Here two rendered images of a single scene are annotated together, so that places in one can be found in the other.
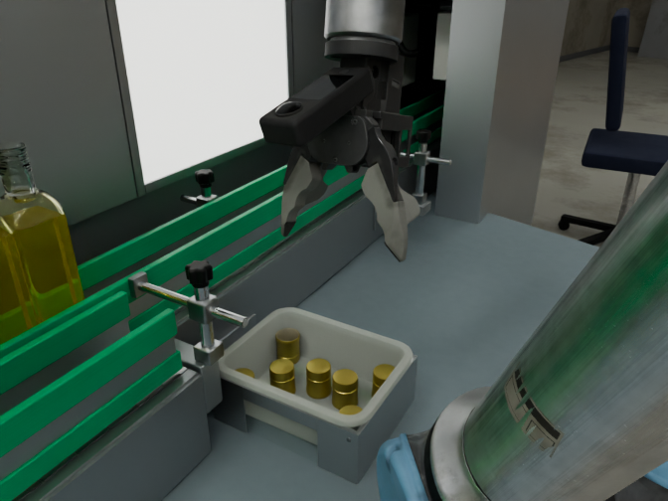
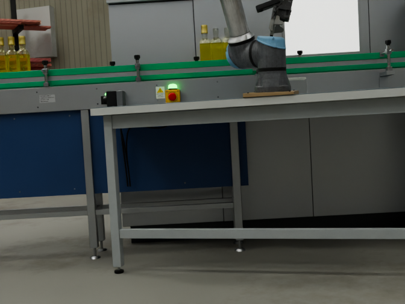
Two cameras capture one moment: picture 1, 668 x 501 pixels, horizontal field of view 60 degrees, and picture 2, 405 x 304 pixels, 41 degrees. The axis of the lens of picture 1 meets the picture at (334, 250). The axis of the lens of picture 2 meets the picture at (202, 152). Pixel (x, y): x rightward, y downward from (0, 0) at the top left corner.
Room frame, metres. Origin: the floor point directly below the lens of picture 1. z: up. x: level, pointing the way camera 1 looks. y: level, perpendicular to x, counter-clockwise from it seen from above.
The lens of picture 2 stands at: (-1.03, -2.07, 0.66)
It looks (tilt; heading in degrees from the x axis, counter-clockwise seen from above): 3 degrees down; 61
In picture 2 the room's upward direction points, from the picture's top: 3 degrees counter-clockwise
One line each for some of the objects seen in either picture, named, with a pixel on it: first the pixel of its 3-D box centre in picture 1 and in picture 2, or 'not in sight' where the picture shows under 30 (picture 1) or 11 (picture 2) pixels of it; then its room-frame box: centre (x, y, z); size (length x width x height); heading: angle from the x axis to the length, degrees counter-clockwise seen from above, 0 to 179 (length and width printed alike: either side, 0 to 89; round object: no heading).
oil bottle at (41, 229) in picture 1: (44, 281); not in sight; (0.56, 0.32, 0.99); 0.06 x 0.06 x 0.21; 59
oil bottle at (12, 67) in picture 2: not in sight; (12, 64); (-0.47, 0.92, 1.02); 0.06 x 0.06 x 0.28; 60
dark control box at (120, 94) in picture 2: not in sight; (116, 99); (-0.09, 0.47, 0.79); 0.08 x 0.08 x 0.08; 60
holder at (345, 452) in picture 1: (298, 381); (284, 90); (0.63, 0.05, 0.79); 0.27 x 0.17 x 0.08; 60
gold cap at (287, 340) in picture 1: (287, 347); not in sight; (0.70, 0.07, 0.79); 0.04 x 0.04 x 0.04
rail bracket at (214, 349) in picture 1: (188, 307); not in sight; (0.56, 0.17, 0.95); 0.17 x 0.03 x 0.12; 60
